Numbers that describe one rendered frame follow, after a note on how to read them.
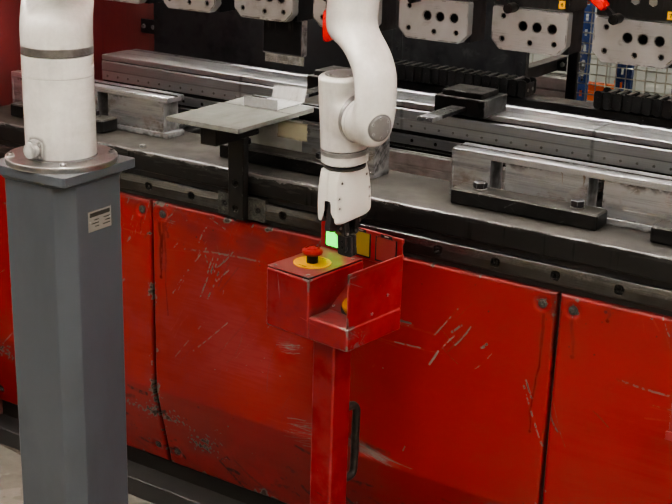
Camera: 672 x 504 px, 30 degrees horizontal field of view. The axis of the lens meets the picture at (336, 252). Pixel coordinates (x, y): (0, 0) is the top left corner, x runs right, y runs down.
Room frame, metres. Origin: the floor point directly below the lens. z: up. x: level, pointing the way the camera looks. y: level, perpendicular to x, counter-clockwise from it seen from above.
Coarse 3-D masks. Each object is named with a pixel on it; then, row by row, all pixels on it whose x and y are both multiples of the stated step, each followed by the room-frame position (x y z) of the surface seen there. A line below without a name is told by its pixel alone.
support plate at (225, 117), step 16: (192, 112) 2.51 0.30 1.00; (208, 112) 2.51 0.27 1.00; (224, 112) 2.51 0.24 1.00; (240, 112) 2.52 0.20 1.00; (256, 112) 2.52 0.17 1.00; (272, 112) 2.53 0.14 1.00; (288, 112) 2.53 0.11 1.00; (304, 112) 2.56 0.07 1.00; (208, 128) 2.41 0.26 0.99; (224, 128) 2.38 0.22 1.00; (240, 128) 2.37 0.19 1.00; (256, 128) 2.42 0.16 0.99
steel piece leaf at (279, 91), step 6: (276, 84) 2.68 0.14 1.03; (276, 90) 2.67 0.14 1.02; (282, 90) 2.66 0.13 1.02; (288, 90) 2.66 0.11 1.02; (294, 90) 2.65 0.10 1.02; (300, 90) 2.64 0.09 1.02; (306, 90) 2.64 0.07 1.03; (276, 96) 2.67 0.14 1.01; (282, 96) 2.66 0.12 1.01; (288, 96) 2.65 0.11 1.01; (294, 96) 2.64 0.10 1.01; (300, 96) 2.64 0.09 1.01
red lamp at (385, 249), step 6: (378, 240) 2.23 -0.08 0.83; (384, 240) 2.23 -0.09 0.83; (390, 240) 2.22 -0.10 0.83; (378, 246) 2.23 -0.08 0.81; (384, 246) 2.22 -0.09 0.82; (390, 246) 2.22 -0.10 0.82; (378, 252) 2.23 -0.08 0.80; (384, 252) 2.22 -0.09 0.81; (390, 252) 2.22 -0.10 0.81; (378, 258) 2.23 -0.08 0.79; (384, 258) 2.22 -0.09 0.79; (390, 258) 2.22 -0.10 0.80
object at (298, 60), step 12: (264, 24) 2.67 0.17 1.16; (276, 24) 2.65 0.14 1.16; (288, 24) 2.63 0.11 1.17; (300, 24) 2.62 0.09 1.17; (264, 36) 2.67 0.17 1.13; (276, 36) 2.65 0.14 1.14; (288, 36) 2.63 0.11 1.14; (300, 36) 2.62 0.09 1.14; (264, 48) 2.67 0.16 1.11; (276, 48) 2.65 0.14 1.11; (288, 48) 2.63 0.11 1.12; (300, 48) 2.62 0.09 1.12; (276, 60) 2.66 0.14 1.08; (288, 60) 2.64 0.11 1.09; (300, 60) 2.63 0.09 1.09
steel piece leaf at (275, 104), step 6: (246, 96) 2.58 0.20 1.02; (252, 96) 2.58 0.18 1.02; (246, 102) 2.58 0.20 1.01; (252, 102) 2.58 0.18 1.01; (258, 102) 2.57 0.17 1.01; (264, 102) 2.56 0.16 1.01; (270, 102) 2.55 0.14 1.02; (276, 102) 2.54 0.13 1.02; (282, 102) 2.62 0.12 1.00; (288, 102) 2.62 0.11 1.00; (294, 102) 2.63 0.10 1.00; (300, 102) 2.63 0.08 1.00; (264, 108) 2.56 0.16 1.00; (270, 108) 2.55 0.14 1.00; (276, 108) 2.54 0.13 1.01; (282, 108) 2.56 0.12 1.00
